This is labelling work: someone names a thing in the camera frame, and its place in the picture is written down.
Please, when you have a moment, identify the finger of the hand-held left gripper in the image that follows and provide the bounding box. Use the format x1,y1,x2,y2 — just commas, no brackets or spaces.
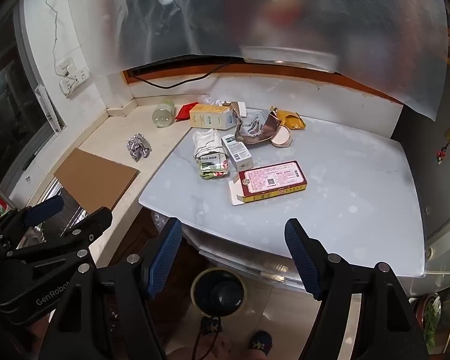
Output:
7,206,113,260
0,195,65,234

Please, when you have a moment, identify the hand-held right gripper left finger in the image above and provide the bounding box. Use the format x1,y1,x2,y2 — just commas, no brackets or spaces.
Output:
37,217,183,360

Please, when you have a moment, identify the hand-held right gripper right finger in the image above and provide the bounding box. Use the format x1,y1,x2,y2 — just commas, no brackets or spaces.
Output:
284,217,430,360

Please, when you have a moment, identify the round trash bin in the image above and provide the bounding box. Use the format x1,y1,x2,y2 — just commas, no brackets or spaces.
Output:
190,268,247,317

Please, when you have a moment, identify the clear bottle with green label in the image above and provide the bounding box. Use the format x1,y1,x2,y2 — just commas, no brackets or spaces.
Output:
152,98,178,129

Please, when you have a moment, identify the yellow carton box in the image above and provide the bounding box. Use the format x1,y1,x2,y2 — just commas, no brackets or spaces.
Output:
189,104,238,130

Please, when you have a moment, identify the metal sink rack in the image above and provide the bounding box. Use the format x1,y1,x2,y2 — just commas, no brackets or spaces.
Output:
22,184,87,248

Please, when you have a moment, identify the wooden cabinet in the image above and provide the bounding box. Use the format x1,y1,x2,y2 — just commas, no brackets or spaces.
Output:
94,208,199,346

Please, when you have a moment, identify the brown cardboard sheet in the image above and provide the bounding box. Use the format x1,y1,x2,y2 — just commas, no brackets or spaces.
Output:
53,148,140,214

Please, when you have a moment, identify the blue slipper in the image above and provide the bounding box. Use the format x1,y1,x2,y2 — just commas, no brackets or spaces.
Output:
248,331,274,351
199,316,223,336

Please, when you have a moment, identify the flat red box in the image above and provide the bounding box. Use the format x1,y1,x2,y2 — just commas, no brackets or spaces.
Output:
229,160,308,206

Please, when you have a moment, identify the crumpled silver foil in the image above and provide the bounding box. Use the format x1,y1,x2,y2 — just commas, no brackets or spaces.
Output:
125,133,152,163

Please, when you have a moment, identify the crumpled green red wrapper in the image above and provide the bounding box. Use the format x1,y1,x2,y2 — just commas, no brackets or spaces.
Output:
198,157,229,181

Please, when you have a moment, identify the window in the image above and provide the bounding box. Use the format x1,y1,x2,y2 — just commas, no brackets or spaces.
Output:
0,7,66,196

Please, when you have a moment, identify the crumpled white carton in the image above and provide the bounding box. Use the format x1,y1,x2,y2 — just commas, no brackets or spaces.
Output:
191,128,226,164

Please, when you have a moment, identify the brown paper cup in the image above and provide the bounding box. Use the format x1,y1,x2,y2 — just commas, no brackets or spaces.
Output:
262,115,294,147

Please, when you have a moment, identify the small white box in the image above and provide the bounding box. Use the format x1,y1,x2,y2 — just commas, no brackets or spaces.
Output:
221,134,254,171

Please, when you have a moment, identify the potted plant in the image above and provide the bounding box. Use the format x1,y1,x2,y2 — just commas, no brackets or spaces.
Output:
412,292,450,349

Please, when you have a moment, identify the torn yellow packet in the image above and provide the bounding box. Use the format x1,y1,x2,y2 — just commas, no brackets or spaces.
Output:
270,107,307,131

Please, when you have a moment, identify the crumpled silver bag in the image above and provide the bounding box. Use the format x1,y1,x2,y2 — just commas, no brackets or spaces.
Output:
233,102,282,145

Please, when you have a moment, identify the red foil packet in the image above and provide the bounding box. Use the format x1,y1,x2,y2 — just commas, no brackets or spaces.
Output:
175,103,196,122

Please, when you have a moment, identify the translucent plastic sheet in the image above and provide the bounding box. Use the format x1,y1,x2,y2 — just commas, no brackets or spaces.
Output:
65,0,449,121

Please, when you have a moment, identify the white wall socket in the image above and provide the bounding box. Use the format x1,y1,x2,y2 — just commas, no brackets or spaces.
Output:
56,58,89,98

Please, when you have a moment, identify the thick black cable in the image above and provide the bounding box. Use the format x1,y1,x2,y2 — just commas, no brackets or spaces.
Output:
129,58,233,89

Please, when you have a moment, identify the thin white cable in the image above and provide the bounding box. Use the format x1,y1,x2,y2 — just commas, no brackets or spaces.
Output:
45,0,61,69

